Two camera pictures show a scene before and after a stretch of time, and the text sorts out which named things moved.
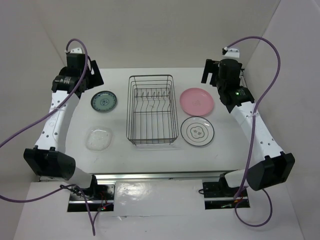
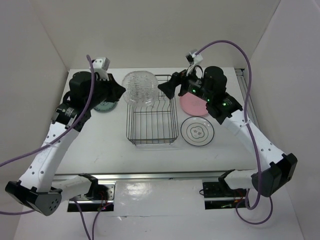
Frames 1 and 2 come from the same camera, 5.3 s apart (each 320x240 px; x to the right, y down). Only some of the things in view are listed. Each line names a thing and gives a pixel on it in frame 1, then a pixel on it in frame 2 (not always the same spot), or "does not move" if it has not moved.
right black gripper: x=212 y=66 → x=168 y=87
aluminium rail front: x=191 y=177 does not move
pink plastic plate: x=197 y=101 does not move
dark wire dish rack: x=151 y=117 does not move
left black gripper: x=95 y=79 → x=115 y=89
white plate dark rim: x=197 y=131 does not move
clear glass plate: x=99 y=139 → x=141 y=88
